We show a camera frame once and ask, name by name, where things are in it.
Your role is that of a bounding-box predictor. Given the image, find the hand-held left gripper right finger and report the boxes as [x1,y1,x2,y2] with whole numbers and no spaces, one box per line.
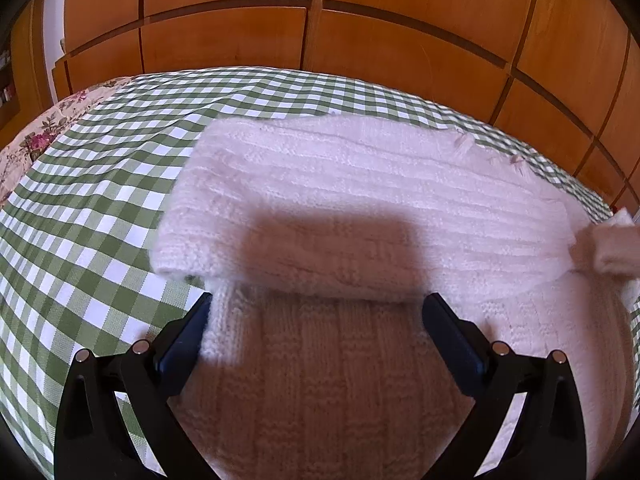
[421,292,588,480]

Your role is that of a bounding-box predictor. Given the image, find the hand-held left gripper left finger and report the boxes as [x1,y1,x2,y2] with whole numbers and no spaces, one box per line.
[52,291,216,480]

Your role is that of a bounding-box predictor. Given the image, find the green checked bedcover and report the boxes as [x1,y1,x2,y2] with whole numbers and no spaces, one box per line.
[0,66,640,480]

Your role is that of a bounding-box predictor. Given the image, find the floral bedsheet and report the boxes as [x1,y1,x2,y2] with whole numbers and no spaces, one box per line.
[0,85,108,207]

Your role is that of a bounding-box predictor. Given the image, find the wooden wardrobe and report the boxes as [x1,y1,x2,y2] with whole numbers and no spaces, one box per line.
[10,0,640,213]

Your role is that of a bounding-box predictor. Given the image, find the wooden shelf unit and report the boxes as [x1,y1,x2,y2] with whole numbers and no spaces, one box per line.
[0,0,51,136]

